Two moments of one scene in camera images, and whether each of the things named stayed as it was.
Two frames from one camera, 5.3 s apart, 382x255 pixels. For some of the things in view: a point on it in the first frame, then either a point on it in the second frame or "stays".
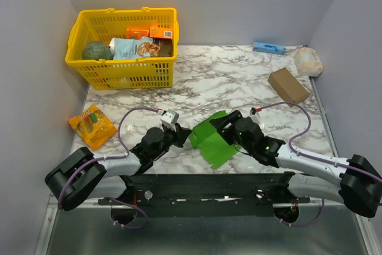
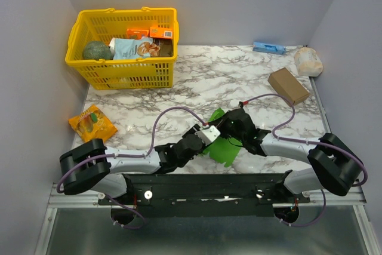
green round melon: x=97 y=50 stays
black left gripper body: x=170 y=137 -> x=191 y=132
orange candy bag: x=94 y=125 stays
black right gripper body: x=228 y=123 stays
